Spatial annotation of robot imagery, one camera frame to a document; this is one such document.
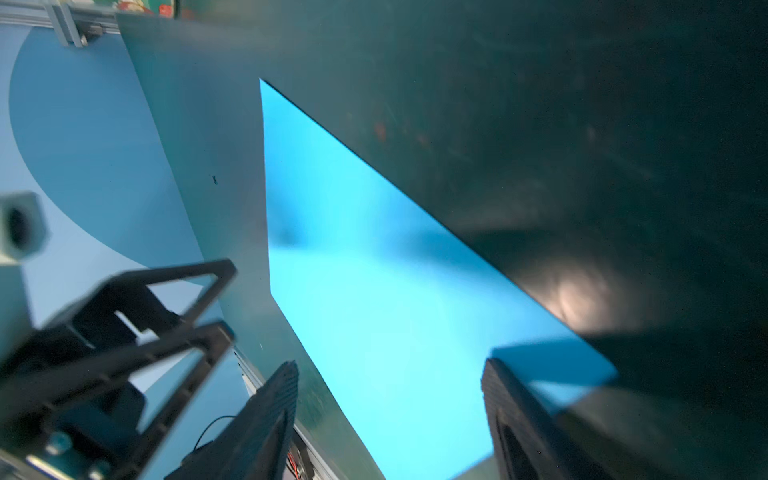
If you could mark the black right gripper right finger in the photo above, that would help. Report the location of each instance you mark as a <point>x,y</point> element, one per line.
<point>527,442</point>

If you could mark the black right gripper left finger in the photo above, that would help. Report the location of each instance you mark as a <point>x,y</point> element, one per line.
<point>254,445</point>

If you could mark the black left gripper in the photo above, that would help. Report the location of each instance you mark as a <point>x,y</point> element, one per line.
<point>67,404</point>

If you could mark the cyan paper sheet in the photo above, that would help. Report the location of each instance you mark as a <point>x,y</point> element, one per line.
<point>396,313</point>

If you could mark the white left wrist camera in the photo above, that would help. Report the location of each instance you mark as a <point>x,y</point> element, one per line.
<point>23,235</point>

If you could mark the aluminium back frame rail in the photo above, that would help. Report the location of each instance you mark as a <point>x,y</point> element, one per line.
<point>75,23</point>

